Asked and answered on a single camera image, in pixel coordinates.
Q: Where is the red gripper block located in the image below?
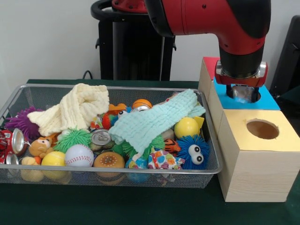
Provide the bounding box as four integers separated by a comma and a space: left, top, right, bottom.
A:
214, 60, 269, 103

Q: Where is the crushed clear plastic bottle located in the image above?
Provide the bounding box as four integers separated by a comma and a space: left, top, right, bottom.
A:
232, 85, 255, 104

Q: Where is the light blue cloth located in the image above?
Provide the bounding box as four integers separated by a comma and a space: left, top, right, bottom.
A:
109, 89, 207, 153

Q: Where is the wooden box with three holes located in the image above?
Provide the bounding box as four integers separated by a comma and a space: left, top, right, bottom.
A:
198, 56, 300, 203

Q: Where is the shallow clear mesh bin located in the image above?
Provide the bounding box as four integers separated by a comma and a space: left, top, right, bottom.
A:
0, 83, 223, 189

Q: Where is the dark green tablecloth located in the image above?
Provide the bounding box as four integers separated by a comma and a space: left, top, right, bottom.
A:
280, 85, 300, 106
0, 79, 300, 225

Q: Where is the black flat panel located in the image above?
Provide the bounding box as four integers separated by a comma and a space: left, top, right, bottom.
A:
269, 15, 300, 94

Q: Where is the blue fuzzy googly-eyed toy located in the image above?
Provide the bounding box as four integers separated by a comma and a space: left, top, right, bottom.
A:
175, 135, 211, 170

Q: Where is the crushed can with silver top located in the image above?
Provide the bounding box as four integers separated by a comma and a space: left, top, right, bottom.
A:
90, 128, 115, 152

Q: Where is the toy burger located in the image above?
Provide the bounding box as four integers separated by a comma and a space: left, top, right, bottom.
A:
93, 151, 126, 168

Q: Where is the cream yellow cloth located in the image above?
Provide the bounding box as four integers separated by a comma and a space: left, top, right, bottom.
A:
27, 83, 110, 137

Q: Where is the green spiky ball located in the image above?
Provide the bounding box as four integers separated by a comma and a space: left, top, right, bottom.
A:
53, 128, 93, 153

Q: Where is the white baseball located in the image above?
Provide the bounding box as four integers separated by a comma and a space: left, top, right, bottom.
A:
64, 144, 95, 167

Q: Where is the yellow tennis ball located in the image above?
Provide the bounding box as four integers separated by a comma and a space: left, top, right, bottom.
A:
41, 151, 66, 167

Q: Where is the purple spiky ball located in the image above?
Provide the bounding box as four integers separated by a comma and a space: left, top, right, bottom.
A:
5, 105, 44, 141

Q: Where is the crushed red soda can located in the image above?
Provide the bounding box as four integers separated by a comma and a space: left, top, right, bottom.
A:
0, 127, 25, 155

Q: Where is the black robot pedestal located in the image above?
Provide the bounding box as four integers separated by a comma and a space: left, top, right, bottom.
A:
90, 0, 177, 82

